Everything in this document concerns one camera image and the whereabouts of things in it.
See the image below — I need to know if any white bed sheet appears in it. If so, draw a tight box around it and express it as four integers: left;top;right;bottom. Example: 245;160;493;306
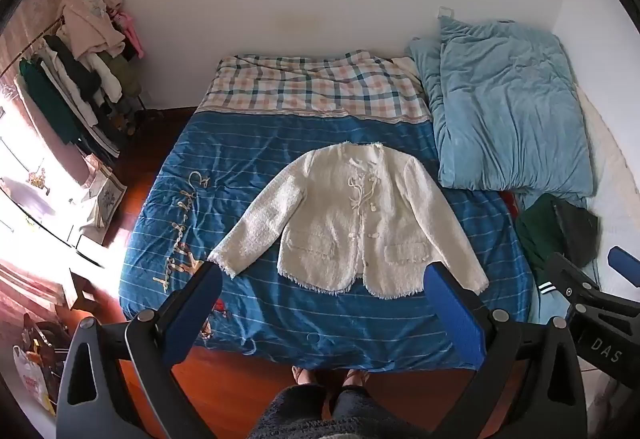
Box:
575;83;640;281

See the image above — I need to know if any light blue garment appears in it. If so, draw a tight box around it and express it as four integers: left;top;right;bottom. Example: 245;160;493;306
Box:
535;281;574;327

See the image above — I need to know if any dark grey garment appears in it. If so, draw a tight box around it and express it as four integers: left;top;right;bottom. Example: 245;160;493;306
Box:
550;195;601;271

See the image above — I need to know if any person's right foot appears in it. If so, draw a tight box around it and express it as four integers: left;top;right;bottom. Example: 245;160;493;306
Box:
343;368;372;389

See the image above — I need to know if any green garment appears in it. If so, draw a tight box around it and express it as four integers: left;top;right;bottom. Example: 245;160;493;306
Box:
515;192;567;271

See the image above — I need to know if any red cloth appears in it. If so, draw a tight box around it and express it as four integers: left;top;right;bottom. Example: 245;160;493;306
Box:
500;191;524;221

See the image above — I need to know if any white printed tote bag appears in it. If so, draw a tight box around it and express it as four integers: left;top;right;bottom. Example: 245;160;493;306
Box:
81;156;129;246

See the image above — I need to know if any row of hanging clothes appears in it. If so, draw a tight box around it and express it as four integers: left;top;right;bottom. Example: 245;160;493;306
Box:
15;0;147;160

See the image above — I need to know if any plaid blanket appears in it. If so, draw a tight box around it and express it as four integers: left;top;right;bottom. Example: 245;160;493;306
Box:
196;49;434;124

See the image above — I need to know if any white tweed jacket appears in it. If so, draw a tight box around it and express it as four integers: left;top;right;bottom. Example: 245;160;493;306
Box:
206;142;490;299

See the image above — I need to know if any white plastic bag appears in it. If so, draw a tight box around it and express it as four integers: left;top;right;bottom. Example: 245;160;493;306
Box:
12;343;59;418

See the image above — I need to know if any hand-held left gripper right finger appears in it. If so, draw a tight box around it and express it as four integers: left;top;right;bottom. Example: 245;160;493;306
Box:
424;261;589;439

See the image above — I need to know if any black clothes rack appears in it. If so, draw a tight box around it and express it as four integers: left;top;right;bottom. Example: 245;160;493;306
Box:
30;14;149;160

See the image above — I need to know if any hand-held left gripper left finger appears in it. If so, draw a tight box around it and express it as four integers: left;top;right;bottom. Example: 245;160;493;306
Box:
55;261;224;439

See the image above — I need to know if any cardboard box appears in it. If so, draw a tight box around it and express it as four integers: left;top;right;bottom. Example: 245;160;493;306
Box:
67;268;102;313

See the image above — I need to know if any pink curtain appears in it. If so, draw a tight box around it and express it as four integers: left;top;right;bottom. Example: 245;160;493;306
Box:
0;0;72;74

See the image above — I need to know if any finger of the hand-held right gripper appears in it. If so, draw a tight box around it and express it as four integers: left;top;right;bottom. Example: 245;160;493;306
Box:
606;246;640;291
542;252;602;316

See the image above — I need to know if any blue striped bed cover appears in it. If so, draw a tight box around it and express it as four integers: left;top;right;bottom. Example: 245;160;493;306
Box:
119;110;540;372

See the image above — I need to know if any light blue duvet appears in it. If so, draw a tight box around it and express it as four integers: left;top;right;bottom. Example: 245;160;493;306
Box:
405;17;597;200

